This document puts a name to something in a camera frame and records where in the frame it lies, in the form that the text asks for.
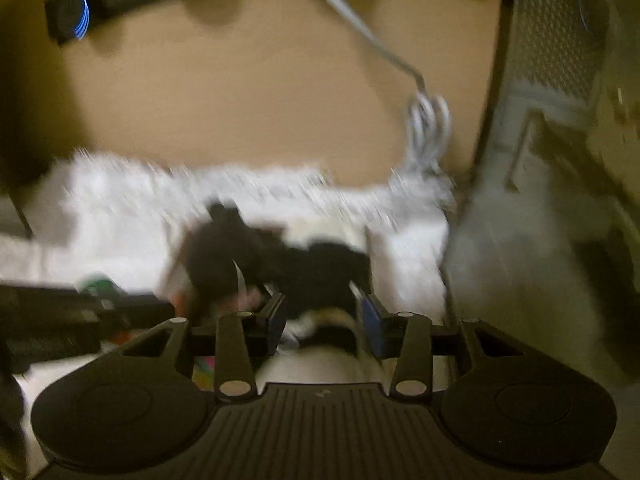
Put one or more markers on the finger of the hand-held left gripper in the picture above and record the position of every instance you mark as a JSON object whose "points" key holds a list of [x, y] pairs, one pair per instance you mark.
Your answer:
{"points": [[140, 312]]}

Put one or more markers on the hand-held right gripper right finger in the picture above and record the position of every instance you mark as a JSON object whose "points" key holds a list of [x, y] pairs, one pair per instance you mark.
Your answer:
{"points": [[372, 325]]}

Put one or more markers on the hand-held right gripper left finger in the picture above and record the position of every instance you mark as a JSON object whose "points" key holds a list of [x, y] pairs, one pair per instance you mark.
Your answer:
{"points": [[277, 320]]}

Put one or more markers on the black white plush toy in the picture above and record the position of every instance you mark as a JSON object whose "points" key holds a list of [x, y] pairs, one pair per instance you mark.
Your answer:
{"points": [[320, 270]]}

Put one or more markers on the pink cardboard box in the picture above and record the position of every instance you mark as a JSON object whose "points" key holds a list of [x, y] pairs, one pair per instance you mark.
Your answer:
{"points": [[410, 270]]}

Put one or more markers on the green lid jar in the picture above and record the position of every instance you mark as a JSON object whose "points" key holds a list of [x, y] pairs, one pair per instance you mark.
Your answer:
{"points": [[100, 284]]}

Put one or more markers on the white textured fringed blanket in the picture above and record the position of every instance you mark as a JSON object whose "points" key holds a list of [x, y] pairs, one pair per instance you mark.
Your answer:
{"points": [[125, 210]]}

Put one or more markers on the grey computer case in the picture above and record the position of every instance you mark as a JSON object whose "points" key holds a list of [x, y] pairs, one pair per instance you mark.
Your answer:
{"points": [[550, 60]]}

